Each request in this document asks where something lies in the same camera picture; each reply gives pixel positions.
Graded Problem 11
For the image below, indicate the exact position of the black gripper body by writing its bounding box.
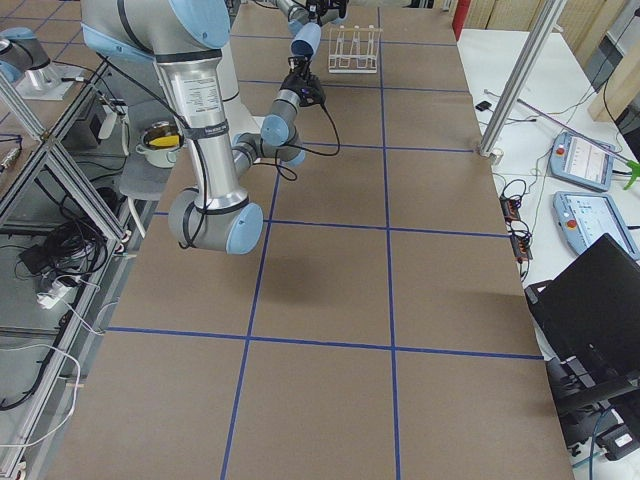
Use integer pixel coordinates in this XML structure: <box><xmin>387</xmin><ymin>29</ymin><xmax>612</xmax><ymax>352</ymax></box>
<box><xmin>281</xmin><ymin>71</ymin><xmax>326</xmax><ymax>106</ymax></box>

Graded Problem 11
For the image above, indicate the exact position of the blue plastic cup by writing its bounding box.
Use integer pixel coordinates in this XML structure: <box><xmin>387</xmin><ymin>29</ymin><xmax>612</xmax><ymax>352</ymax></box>
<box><xmin>291</xmin><ymin>23</ymin><xmax>321</xmax><ymax>59</ymax></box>

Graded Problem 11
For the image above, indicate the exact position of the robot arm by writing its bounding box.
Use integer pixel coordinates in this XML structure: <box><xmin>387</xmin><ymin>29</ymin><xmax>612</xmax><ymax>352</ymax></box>
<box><xmin>81</xmin><ymin>1</ymin><xmax>345</xmax><ymax>255</ymax></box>
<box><xmin>270</xmin><ymin>0</ymin><xmax>348</xmax><ymax>35</ymax></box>

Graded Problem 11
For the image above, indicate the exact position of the white cup holder rack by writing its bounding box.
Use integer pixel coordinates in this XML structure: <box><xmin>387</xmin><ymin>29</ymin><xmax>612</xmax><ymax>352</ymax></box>
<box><xmin>328</xmin><ymin>25</ymin><xmax>383</xmax><ymax>74</ymax></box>

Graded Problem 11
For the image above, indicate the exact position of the pot with yellow item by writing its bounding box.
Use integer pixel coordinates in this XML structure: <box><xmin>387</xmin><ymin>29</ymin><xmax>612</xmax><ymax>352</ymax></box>
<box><xmin>135</xmin><ymin>121</ymin><xmax>184</xmax><ymax>169</ymax></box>

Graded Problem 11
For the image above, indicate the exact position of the small black device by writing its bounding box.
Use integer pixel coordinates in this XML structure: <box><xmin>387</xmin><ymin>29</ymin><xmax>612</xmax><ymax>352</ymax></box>
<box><xmin>475</xmin><ymin>101</ymin><xmax>492</xmax><ymax>111</ymax></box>

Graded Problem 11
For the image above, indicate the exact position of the orange black power strip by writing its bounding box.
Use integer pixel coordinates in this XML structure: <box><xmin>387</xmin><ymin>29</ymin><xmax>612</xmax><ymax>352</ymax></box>
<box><xmin>499</xmin><ymin>195</ymin><xmax>533</xmax><ymax>264</ymax></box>

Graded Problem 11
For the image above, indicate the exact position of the upper teach pendant tablet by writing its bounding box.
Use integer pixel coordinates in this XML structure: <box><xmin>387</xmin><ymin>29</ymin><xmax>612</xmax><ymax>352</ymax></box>
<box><xmin>549</xmin><ymin>131</ymin><xmax>614</xmax><ymax>192</ymax></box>

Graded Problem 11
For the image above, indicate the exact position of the teach pendant tablet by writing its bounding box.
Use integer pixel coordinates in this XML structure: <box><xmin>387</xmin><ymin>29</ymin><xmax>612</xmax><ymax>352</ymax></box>
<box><xmin>553</xmin><ymin>192</ymin><xmax>639</xmax><ymax>260</ymax></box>
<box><xmin>549</xmin><ymin>131</ymin><xmax>614</xmax><ymax>192</ymax></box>

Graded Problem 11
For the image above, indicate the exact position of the lower teach pendant tablet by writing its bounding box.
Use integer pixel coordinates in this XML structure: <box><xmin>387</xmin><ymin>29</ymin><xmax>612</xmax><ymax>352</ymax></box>
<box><xmin>553</xmin><ymin>192</ymin><xmax>639</xmax><ymax>260</ymax></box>

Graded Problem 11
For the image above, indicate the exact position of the metal reacher grabber tool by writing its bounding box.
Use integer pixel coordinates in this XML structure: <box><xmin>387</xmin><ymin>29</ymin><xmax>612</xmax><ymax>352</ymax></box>
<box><xmin>516</xmin><ymin>98</ymin><xmax>639</xmax><ymax>191</ymax></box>

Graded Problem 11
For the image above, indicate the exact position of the black laptop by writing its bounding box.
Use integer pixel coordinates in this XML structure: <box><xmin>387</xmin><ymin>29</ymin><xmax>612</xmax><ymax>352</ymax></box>
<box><xmin>525</xmin><ymin>234</ymin><xmax>639</xmax><ymax>400</ymax></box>

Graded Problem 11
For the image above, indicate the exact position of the aluminium frame post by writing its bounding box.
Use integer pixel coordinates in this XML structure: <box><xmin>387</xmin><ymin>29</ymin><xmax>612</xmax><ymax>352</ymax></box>
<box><xmin>478</xmin><ymin>0</ymin><xmax>567</xmax><ymax>157</ymax></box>

